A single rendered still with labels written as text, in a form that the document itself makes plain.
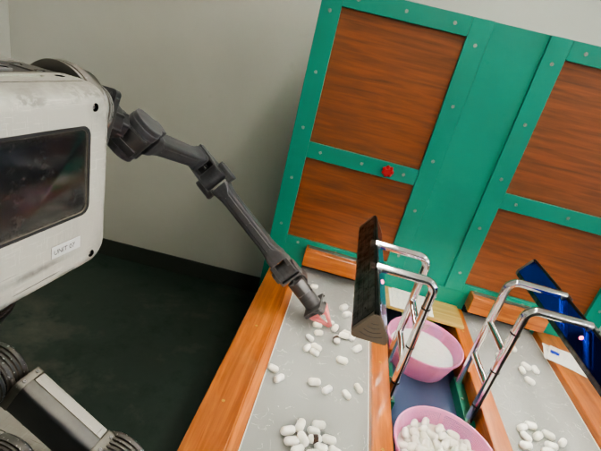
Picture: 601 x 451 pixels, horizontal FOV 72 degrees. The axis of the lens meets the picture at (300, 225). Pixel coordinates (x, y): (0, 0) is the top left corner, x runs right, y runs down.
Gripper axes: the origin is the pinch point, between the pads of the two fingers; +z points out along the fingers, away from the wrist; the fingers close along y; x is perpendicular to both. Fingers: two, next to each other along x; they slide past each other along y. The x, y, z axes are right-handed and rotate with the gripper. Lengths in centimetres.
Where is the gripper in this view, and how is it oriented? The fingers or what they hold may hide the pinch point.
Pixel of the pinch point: (328, 324)
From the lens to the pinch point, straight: 144.3
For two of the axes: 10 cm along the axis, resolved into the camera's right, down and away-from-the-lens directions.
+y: 1.6, -3.5, 9.2
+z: 5.8, 7.9, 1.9
